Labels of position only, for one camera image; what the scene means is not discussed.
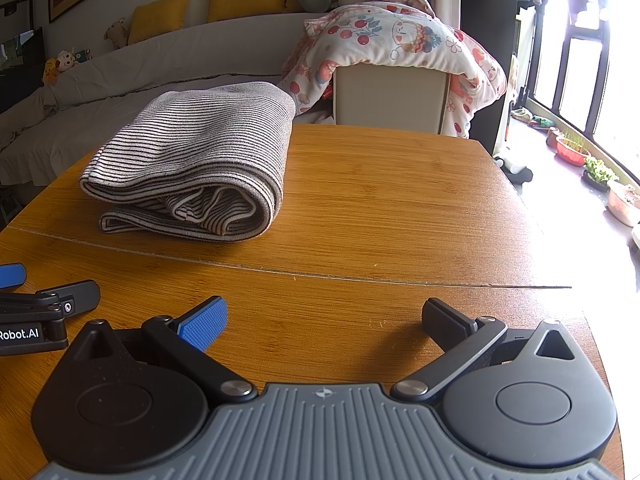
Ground striped beige knit garment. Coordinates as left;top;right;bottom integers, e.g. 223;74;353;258
79;81;296;243

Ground grey covered sofa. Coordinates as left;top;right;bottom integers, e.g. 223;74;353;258
1;13;310;186

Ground black floor appliance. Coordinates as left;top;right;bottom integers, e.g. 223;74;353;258
494;155;534;185

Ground pink flower pot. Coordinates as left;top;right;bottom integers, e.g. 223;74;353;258
608;181;639;228

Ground red bowl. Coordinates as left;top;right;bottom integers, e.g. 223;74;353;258
556;136;590;167

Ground small plush toys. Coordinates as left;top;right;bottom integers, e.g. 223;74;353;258
42;49;92;84

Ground beige chair back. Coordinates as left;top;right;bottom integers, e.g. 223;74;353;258
332;64;449;134

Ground beige plush toy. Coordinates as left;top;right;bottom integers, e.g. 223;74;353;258
103;18;129;50

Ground yellow cushion left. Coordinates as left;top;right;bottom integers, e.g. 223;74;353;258
128;0;190;44

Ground floral pink quilt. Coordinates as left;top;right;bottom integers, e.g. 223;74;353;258
279;0;506;139

